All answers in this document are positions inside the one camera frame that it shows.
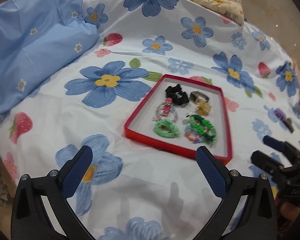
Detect brown hair claw clip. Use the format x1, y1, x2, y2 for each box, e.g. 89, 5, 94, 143
282, 118, 294, 133

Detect pink hair clip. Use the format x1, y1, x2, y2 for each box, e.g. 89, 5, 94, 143
161, 98, 172, 116

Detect green elastic hair ties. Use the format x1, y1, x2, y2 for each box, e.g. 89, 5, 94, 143
153, 119, 182, 139

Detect right hand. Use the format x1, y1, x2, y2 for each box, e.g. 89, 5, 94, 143
275, 197, 300, 223

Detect green braided bracelet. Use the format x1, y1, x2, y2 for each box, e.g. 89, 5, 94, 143
188, 114, 219, 143

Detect pastel bead bracelet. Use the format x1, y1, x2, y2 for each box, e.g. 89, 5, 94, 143
152, 101, 179, 123

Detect blue floral pillow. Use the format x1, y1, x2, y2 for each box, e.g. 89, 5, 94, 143
0, 0, 99, 115

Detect colourful bead bracelet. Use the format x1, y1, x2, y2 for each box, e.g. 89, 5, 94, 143
184, 122, 211, 144

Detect red shallow box tray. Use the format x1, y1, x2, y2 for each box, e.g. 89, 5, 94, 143
124, 74, 233, 164

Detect gold metal watch band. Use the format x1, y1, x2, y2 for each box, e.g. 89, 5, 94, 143
190, 91, 210, 103

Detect black velvet scrunchie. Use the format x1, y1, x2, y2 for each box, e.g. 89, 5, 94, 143
165, 84, 189, 106

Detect yellow translucent claw clip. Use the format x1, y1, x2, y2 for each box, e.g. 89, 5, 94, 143
196, 100, 212, 116

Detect purple scrunchie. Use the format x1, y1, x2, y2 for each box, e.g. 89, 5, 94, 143
274, 108, 286, 121

